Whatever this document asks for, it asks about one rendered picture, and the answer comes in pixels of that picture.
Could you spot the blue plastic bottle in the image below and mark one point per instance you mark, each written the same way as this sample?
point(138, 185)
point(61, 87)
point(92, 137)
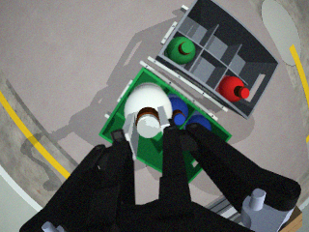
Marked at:
point(197, 117)
point(179, 108)

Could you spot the red bottle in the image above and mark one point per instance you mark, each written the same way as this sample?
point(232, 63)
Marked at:
point(231, 88)

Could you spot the white bottle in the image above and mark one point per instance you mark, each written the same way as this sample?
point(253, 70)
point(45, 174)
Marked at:
point(143, 102)

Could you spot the green plastic crate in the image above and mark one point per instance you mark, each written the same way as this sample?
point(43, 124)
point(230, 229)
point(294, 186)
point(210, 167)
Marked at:
point(150, 149)

